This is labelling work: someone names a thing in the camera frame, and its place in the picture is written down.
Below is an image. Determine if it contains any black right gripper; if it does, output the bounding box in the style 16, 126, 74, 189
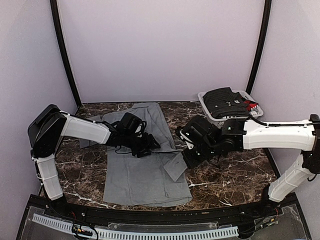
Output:
181, 140, 220, 169

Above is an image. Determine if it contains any light grey plastic basket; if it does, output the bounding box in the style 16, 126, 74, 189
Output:
197, 87, 264, 125

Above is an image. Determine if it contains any black right frame post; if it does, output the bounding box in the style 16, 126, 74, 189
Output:
245, 0, 272, 95

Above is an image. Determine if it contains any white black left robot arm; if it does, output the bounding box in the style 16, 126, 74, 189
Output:
27, 104, 161, 218

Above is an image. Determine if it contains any white slotted cable duct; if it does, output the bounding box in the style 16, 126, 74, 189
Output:
32, 213, 239, 240

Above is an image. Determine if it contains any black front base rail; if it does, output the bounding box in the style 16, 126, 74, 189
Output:
24, 192, 298, 227

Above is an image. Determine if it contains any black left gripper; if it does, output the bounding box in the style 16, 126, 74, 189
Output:
123, 132, 161, 158

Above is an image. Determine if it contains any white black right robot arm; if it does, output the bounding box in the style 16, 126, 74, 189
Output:
176, 114, 320, 217

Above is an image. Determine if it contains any black frame post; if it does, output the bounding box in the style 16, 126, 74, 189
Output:
245, 0, 272, 95
49, 0, 82, 108

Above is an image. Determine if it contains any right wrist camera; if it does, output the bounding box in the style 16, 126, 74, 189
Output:
175, 126, 194, 150

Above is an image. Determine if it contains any black striped shirt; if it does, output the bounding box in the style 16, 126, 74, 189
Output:
202, 87, 250, 119

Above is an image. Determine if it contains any black left frame post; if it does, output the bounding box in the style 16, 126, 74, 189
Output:
49, 0, 82, 108

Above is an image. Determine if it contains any red black plaid shirt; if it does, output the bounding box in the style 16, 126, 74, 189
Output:
242, 98, 259, 112

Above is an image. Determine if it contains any grey long sleeve shirt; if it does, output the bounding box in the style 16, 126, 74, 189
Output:
90, 103, 193, 207

